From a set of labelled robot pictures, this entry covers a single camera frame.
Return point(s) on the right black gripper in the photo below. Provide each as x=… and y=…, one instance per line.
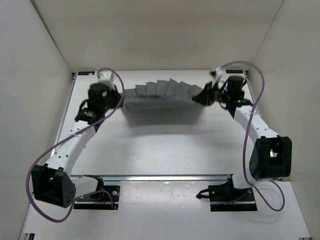
x=205, y=97

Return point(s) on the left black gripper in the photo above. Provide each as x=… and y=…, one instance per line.
x=119, y=95

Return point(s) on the grey pleated skirt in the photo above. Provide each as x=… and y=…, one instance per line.
x=161, y=95

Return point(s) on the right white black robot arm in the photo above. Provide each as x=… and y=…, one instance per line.
x=271, y=156

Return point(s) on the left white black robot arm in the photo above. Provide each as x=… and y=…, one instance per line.
x=51, y=181

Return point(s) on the left blue corner label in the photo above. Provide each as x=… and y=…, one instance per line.
x=86, y=73

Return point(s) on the blue corner label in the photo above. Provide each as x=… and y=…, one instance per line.
x=234, y=71
x=86, y=73

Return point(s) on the right blue corner label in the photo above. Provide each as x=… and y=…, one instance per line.
x=234, y=71

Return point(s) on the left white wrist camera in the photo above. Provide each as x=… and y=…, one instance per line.
x=106, y=77

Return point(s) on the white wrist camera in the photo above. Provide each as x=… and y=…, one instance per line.
x=216, y=74
x=106, y=77

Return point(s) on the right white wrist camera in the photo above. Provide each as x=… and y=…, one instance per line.
x=216, y=74

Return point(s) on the silver aluminium front rail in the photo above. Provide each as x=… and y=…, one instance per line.
x=164, y=178

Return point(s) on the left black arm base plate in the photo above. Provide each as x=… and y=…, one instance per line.
x=107, y=200

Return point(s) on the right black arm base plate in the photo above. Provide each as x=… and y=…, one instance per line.
x=225, y=198

